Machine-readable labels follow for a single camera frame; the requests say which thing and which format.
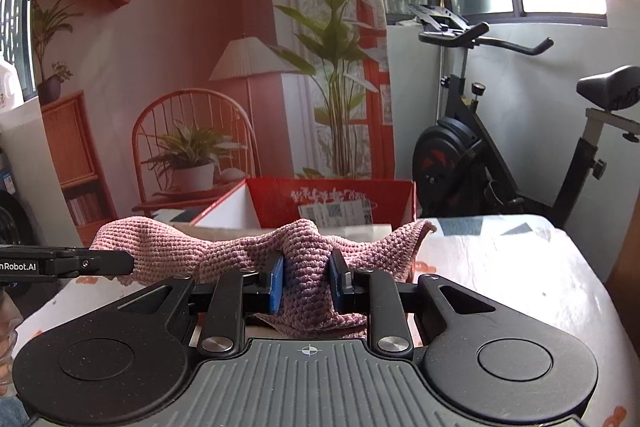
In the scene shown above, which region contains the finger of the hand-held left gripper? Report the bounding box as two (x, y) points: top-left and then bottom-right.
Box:
(48, 247), (136, 286)

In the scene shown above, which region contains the printed tablecloth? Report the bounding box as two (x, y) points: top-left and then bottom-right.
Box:
(20, 211), (640, 427)

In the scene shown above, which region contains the black exercise bike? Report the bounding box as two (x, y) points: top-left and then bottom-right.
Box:
(407, 3), (640, 231)

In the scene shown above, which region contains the window with patterned grille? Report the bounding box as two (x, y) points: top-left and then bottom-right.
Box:
(0, 0), (42, 104)

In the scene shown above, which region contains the pink knitted cloth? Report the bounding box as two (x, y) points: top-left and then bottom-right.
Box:
(90, 217), (437, 341)

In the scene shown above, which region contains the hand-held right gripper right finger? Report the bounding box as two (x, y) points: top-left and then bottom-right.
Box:
(327, 249), (498, 353)

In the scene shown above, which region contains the red cardboard box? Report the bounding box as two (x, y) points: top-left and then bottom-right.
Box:
(190, 177), (419, 239)

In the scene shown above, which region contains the metal pole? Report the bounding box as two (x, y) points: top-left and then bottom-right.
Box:
(437, 0), (447, 112)

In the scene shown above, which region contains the room scene wall poster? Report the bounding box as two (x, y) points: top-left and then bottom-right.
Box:
(30, 0), (399, 249)

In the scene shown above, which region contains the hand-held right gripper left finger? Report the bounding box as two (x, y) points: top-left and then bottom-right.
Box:
(115, 254), (286, 356)

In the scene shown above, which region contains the white plastic bottle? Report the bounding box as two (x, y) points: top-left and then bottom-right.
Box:
(0, 59), (24, 108)

